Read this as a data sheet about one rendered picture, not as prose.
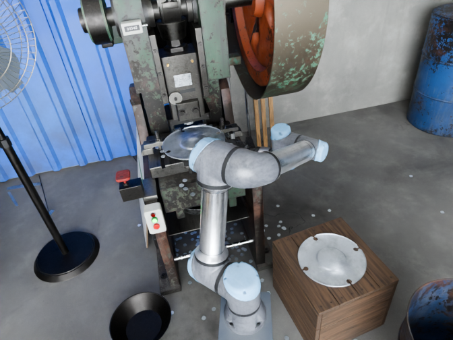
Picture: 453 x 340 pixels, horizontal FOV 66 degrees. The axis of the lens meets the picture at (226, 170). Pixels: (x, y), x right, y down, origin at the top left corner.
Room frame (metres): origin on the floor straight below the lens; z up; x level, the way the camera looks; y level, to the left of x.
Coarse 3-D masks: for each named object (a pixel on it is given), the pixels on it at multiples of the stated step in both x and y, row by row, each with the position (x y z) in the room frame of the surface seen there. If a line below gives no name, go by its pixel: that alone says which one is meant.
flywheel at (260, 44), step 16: (256, 0) 1.47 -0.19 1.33; (272, 0) 1.37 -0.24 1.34; (240, 16) 1.80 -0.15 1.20; (256, 16) 1.52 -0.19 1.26; (272, 16) 1.43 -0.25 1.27; (240, 32) 1.76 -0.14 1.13; (256, 32) 1.65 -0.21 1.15; (272, 32) 1.38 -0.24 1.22; (240, 48) 1.76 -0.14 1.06; (256, 48) 1.60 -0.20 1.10; (272, 48) 1.27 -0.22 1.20; (256, 64) 1.56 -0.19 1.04; (256, 80) 1.50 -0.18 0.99
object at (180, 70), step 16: (176, 48) 1.45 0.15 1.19; (192, 48) 1.48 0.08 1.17; (176, 64) 1.40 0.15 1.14; (192, 64) 1.41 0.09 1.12; (176, 80) 1.40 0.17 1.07; (192, 80) 1.41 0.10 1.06; (176, 96) 1.39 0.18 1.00; (192, 96) 1.41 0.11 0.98; (176, 112) 1.40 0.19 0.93; (192, 112) 1.38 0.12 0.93
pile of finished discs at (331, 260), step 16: (320, 240) 1.08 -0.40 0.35; (336, 240) 1.07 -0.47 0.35; (304, 256) 1.00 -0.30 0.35; (320, 256) 0.98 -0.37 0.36; (336, 256) 0.97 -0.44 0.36; (352, 256) 0.97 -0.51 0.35; (304, 272) 0.91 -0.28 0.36; (320, 272) 0.91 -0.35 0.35; (336, 272) 0.90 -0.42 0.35; (352, 272) 0.89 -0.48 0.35
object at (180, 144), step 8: (184, 128) 1.50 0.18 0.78; (192, 128) 1.49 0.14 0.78; (200, 128) 1.48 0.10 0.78; (208, 128) 1.47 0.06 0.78; (216, 128) 1.46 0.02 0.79; (168, 136) 1.44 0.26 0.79; (176, 136) 1.43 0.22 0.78; (184, 136) 1.42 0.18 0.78; (192, 136) 1.40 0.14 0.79; (200, 136) 1.39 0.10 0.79; (208, 136) 1.40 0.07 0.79; (216, 136) 1.39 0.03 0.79; (224, 136) 1.37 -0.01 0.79; (168, 144) 1.37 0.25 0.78; (176, 144) 1.36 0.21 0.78; (184, 144) 1.34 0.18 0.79; (192, 144) 1.33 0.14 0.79; (176, 152) 1.29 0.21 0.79; (184, 152) 1.28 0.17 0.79
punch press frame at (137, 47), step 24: (120, 0) 1.33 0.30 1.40; (144, 0) 1.42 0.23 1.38; (192, 0) 1.43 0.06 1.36; (216, 0) 1.39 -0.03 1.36; (120, 24) 1.33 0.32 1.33; (216, 24) 1.39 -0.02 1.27; (144, 48) 1.34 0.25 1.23; (216, 48) 1.39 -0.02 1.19; (144, 72) 1.34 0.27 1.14; (216, 72) 1.38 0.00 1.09; (144, 96) 1.63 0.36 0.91; (216, 96) 1.69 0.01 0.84; (216, 120) 1.68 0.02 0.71; (168, 192) 1.23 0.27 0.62; (240, 192) 1.28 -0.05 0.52
